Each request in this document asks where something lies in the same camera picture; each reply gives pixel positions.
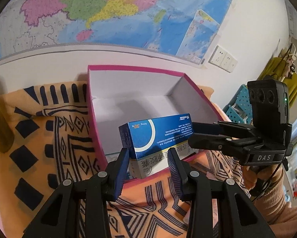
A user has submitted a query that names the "pink sleeve forearm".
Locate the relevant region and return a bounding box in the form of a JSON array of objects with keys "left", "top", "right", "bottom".
[{"left": 254, "top": 174, "right": 297, "bottom": 237}]

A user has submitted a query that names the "colourful wall map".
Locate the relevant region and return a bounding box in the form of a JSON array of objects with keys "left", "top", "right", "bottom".
[{"left": 0, "top": 0, "right": 232, "bottom": 64}]

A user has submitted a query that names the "yellow hanging coat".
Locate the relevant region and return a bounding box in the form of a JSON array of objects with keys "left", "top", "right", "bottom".
[{"left": 258, "top": 57, "right": 297, "bottom": 107}]

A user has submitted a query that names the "white air conditioner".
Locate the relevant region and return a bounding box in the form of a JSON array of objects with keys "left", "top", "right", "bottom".
[{"left": 285, "top": 0, "right": 297, "bottom": 40}]

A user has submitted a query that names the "pink cardboard box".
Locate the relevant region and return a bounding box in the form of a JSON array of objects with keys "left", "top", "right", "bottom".
[{"left": 87, "top": 65, "right": 223, "bottom": 170}]

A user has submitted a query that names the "person right hand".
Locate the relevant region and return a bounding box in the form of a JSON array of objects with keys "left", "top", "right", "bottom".
[{"left": 242, "top": 165, "right": 283, "bottom": 193}]

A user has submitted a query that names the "blue white medicine box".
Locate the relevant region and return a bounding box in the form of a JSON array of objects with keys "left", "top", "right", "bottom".
[{"left": 119, "top": 113, "right": 198, "bottom": 179}]

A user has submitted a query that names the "blue plastic basket rack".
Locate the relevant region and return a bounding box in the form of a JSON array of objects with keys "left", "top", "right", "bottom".
[{"left": 223, "top": 84, "right": 252, "bottom": 124}]

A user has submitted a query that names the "black tracking camera box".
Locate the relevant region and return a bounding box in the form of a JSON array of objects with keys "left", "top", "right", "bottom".
[{"left": 247, "top": 79, "right": 289, "bottom": 128}]

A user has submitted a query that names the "orange patterned blanket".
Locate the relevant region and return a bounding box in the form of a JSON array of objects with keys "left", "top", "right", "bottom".
[{"left": 0, "top": 80, "right": 251, "bottom": 238}]

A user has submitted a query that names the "white wall socket panel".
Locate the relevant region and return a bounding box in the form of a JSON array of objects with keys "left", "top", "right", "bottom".
[{"left": 208, "top": 45, "right": 238, "bottom": 73}]

